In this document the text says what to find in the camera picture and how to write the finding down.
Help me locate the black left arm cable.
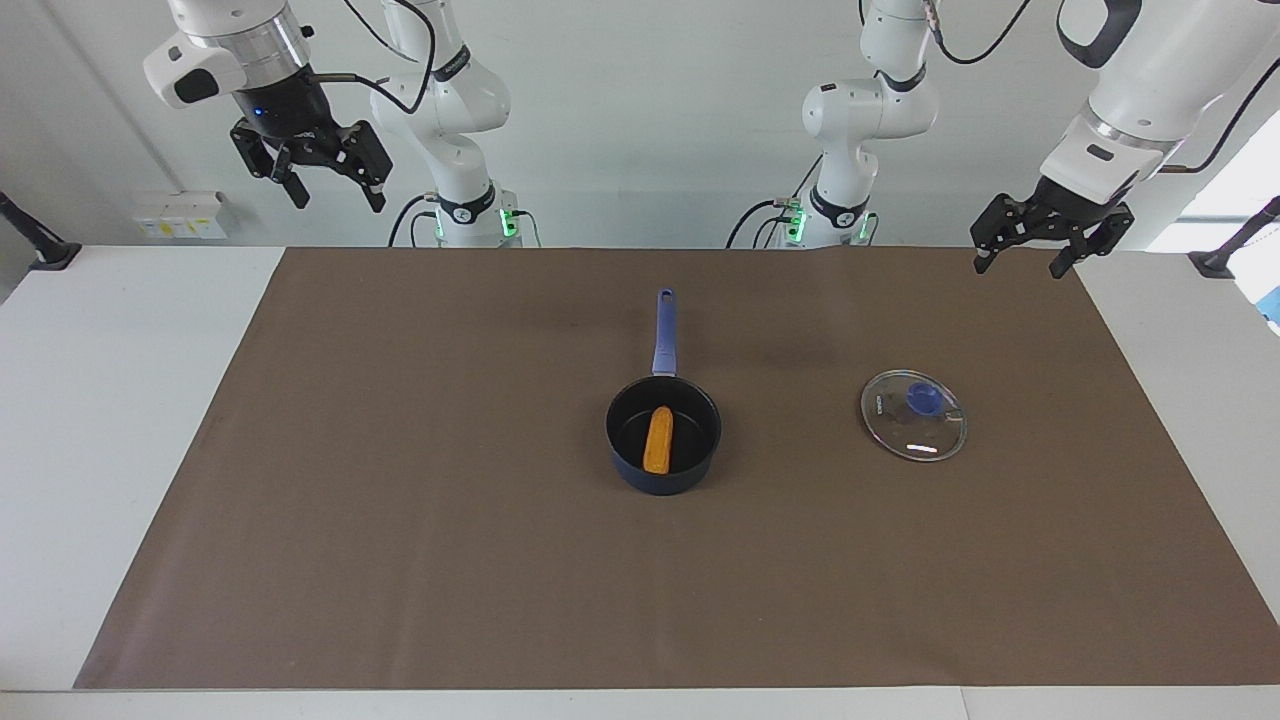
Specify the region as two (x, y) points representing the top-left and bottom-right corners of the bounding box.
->
(925, 0), (1280, 177)

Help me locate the black right base cable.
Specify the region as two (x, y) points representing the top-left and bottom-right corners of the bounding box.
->
(388, 193), (441, 248)

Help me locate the brown table mat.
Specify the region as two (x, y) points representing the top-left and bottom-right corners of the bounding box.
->
(73, 247), (1280, 691)

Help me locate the black left base cable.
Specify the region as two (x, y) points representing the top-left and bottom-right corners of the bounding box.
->
(725, 155), (827, 249)

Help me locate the black base cable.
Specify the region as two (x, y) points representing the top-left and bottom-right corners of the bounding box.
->
(725, 155), (827, 249)
(388, 193), (441, 248)

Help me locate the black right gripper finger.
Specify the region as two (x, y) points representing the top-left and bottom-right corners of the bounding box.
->
(266, 148), (311, 210)
(338, 148), (391, 214)

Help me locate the dark saucepan with purple handle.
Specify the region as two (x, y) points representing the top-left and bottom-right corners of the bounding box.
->
(605, 288), (723, 497)

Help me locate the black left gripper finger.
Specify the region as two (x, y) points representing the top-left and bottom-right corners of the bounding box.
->
(1049, 213), (1135, 281)
(972, 195), (1031, 274)

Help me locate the glass lid with purple knob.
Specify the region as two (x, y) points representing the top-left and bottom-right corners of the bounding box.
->
(860, 369), (969, 463)

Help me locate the white wall power outlet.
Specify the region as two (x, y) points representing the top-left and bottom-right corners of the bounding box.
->
(133, 191), (229, 241)

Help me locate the yellow toy corn cob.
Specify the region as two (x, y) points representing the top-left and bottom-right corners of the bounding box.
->
(643, 405), (676, 475)

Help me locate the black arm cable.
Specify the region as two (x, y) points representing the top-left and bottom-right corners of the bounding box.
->
(300, 0), (441, 117)
(925, 0), (1280, 177)

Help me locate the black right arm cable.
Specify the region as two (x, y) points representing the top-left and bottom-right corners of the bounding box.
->
(300, 0), (441, 117)

